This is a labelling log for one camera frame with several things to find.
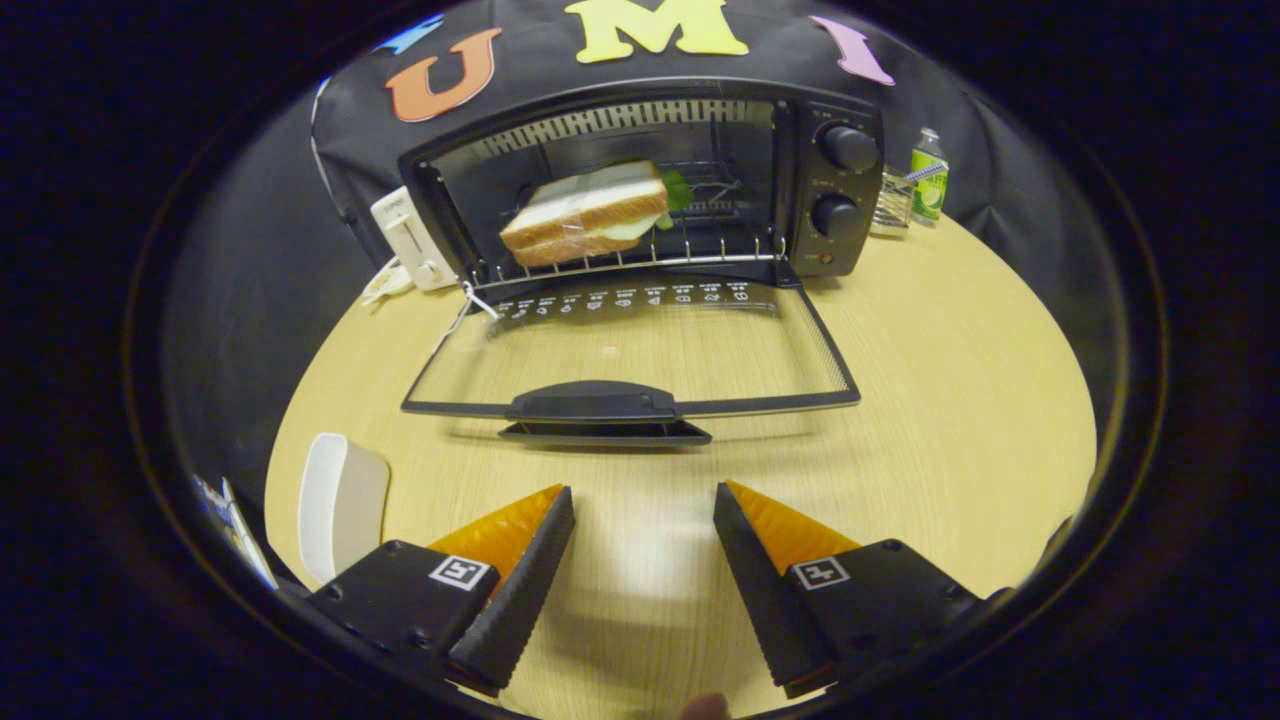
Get toast sandwich with lettuce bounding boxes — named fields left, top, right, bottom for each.
left=498, top=160, right=693, bottom=268

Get white slot toaster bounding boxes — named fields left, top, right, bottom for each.
left=370, top=186, right=459, bottom=293

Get white rectangular plate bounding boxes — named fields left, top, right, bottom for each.
left=298, top=432, right=391, bottom=586

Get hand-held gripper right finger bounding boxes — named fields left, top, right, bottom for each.
left=713, top=480, right=986, bottom=701

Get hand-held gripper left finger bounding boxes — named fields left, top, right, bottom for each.
left=305, top=485, right=577, bottom=699

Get black toaster oven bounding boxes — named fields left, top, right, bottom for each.
left=398, top=78, right=886, bottom=448

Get green label bottle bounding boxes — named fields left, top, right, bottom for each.
left=908, top=128, right=949, bottom=225

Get blue printed box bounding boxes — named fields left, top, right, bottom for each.
left=192, top=474, right=281, bottom=593

